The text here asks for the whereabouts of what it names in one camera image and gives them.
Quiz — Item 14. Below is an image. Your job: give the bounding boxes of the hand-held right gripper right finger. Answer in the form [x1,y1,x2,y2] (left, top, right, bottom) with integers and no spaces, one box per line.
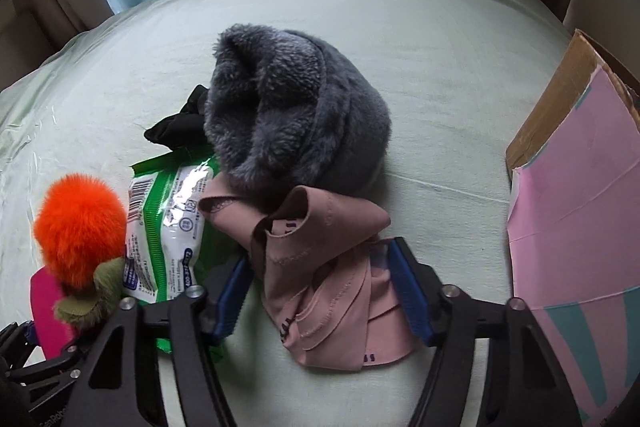
[386,236,584,427]

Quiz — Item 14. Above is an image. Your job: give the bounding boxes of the magenta cloth piece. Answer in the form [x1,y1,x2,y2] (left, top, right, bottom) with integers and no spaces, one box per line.
[29,268,81,358]

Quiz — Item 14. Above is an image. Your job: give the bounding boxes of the dusty pink cloth garment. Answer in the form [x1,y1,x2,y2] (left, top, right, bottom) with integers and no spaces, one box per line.
[198,174,424,371]

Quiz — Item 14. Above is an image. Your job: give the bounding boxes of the green wet wipes packet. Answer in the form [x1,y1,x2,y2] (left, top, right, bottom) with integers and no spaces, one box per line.
[127,144,236,355]

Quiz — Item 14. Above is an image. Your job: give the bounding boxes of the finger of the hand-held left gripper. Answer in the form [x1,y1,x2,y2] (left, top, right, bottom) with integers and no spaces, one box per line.
[6,346,82,389]
[0,321,40,362]

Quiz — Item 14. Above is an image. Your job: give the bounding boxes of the grey fuzzy hat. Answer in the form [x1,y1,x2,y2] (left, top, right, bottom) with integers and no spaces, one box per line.
[202,24,393,215]

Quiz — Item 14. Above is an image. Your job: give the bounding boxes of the black cloth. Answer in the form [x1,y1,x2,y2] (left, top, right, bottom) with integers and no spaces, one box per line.
[143,84,213,151]

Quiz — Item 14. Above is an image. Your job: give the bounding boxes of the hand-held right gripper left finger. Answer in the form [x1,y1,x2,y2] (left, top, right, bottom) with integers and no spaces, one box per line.
[60,254,256,427]

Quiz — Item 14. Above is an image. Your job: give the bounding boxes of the orange fluffy plush toy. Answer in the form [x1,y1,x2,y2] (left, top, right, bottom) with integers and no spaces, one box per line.
[32,173,129,326]

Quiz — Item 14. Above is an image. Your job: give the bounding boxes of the bed with pale green sheet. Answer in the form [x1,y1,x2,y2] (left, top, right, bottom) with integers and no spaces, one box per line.
[0,0,576,427]

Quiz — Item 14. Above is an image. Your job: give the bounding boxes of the pink cardboard box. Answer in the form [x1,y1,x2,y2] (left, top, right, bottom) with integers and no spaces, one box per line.
[505,28,640,427]

